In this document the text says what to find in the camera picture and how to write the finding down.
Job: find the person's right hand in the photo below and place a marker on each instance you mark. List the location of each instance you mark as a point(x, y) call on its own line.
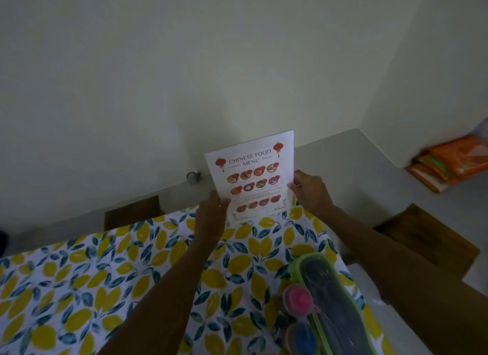
point(312, 194)

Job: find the person's left hand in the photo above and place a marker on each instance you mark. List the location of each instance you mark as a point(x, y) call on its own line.
point(209, 221)

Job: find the person's left thumb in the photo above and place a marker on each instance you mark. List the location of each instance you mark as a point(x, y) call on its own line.
point(224, 204)

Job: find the person's right thumb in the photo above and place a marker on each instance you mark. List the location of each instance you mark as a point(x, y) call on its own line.
point(292, 186)

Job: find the white printed menu sheet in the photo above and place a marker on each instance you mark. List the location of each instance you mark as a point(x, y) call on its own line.
point(263, 154)

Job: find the person's left forearm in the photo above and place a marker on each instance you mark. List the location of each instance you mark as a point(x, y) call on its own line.
point(167, 301)

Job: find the person's right forearm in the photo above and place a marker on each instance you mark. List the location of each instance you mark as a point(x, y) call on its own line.
point(400, 274)

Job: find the dark wooden stool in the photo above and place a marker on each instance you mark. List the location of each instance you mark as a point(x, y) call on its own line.
point(427, 238)
point(131, 213)

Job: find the pink lidded small container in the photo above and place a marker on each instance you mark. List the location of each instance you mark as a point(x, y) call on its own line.
point(298, 300)

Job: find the green cutlery box clear lid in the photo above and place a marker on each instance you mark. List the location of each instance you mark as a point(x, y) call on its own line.
point(335, 301)

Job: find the flat orange packet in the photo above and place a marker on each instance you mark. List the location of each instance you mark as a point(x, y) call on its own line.
point(427, 179)

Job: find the green striped packet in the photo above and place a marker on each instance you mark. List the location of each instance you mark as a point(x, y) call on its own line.
point(432, 166)

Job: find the blue lidded small container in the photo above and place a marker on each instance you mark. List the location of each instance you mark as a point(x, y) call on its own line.
point(302, 339)

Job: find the lemon print tablecloth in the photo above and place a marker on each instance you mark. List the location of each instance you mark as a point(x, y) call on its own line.
point(76, 290)

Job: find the large orange packet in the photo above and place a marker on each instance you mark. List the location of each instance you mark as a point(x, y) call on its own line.
point(463, 154)

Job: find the small metal wall fitting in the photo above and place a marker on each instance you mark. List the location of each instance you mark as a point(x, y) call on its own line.
point(193, 177)

